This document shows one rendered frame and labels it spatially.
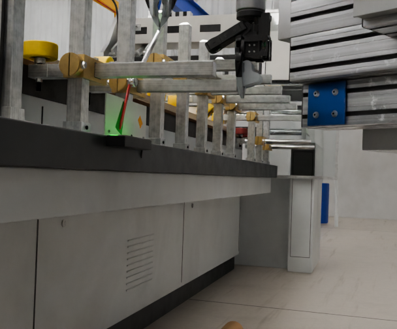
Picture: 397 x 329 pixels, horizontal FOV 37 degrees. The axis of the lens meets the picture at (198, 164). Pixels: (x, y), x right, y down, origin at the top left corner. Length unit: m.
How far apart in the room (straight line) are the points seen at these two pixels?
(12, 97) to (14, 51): 0.08
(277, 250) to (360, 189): 6.23
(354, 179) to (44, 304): 8.91
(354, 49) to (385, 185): 9.15
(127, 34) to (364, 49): 0.66
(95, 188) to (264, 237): 2.84
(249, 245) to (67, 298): 2.55
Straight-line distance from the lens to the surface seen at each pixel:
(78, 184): 1.32
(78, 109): 1.29
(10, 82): 1.07
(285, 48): 4.05
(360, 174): 10.27
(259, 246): 4.16
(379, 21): 1.02
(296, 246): 3.99
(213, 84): 1.50
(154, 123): 1.75
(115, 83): 1.51
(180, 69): 1.26
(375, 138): 1.25
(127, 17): 1.56
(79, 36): 1.32
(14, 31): 1.08
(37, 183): 1.17
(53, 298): 1.68
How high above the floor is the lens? 0.62
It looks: 1 degrees up
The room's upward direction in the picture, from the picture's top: 2 degrees clockwise
